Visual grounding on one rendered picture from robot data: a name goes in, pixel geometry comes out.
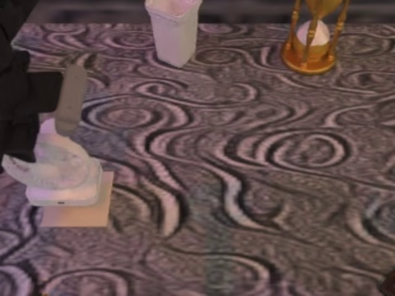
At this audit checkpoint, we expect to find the gold hourglass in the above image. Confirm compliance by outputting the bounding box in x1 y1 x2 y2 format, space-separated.
281 0 352 76

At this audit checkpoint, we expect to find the tan square pad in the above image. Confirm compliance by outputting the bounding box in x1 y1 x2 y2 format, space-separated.
39 171 115 229

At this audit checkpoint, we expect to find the swirl patterned tablecloth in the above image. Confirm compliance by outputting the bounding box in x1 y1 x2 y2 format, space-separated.
0 22 395 296

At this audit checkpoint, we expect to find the clear plastic bag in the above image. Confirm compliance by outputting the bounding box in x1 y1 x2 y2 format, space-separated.
1 118 103 208

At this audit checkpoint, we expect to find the white plastic container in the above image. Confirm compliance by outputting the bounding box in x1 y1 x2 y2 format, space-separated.
144 0 204 68

